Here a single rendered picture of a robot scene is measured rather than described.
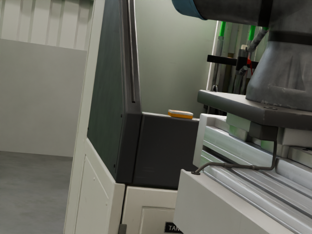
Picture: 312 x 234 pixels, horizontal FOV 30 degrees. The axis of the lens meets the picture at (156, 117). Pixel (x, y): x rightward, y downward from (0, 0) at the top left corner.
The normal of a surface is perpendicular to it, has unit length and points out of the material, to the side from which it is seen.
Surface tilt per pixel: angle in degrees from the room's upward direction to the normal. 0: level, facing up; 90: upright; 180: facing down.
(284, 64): 72
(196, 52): 90
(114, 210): 90
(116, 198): 90
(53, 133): 90
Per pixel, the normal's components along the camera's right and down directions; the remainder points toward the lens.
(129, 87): 0.26, -0.62
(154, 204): 0.22, 0.15
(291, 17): -0.64, -0.01
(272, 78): -0.67, -0.33
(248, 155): -0.95, -0.11
